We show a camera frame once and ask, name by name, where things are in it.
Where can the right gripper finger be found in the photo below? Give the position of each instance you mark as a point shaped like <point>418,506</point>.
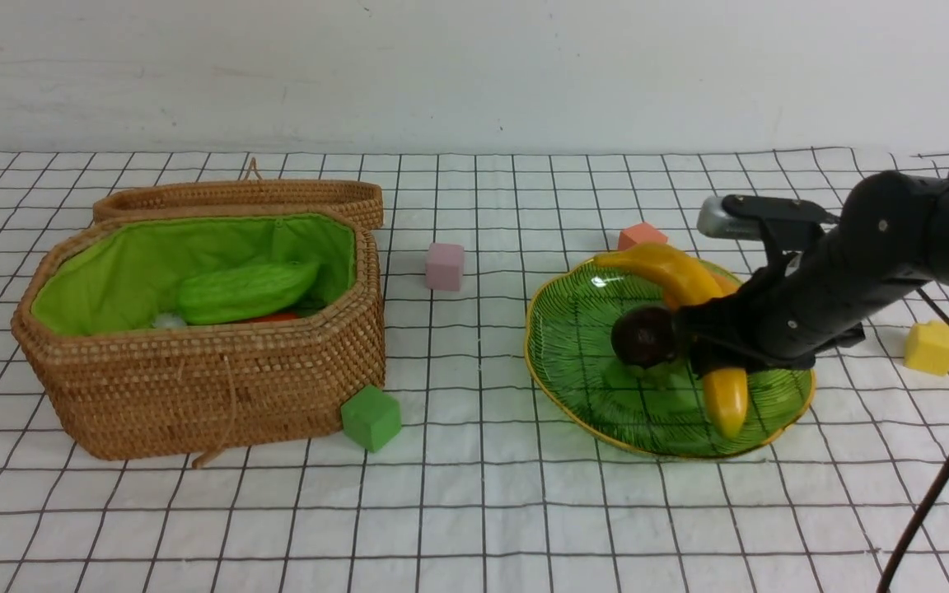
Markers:
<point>714,321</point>
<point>706,357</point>

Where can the green foam cube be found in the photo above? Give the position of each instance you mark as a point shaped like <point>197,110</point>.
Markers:
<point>371,418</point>

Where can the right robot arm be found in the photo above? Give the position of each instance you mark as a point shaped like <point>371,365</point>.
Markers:
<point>887,201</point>

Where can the woven rattan basket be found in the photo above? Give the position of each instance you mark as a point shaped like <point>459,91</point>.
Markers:
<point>124,389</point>

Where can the orange foam cube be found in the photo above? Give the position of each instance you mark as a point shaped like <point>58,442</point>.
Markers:
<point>638,234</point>

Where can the pink foam cube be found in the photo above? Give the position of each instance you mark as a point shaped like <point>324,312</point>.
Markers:
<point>444,267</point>

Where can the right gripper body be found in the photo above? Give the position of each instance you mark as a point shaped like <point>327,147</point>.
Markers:
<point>809,299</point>

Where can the red toy vegetable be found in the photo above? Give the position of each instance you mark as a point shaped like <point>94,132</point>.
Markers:
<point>272,318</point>

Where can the green toy cucumber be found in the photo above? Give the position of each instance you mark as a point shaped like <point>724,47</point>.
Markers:
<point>244,292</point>

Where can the yellow foam cube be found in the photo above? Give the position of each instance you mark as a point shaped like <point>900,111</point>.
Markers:
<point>927,348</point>

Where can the dark purple mangosteen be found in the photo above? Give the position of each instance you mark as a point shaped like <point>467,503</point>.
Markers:
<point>644,340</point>

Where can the white toy radish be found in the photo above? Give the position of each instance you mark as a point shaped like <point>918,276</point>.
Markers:
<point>168,320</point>

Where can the green glass plate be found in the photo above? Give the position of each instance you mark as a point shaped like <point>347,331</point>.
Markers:
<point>657,412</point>

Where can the orange toy mango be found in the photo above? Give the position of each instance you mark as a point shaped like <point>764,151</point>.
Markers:
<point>729,285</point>

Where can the yellow toy banana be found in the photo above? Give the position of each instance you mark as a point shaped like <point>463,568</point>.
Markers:
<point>686,281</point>

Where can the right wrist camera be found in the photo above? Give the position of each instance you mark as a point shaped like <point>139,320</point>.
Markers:
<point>780,224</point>

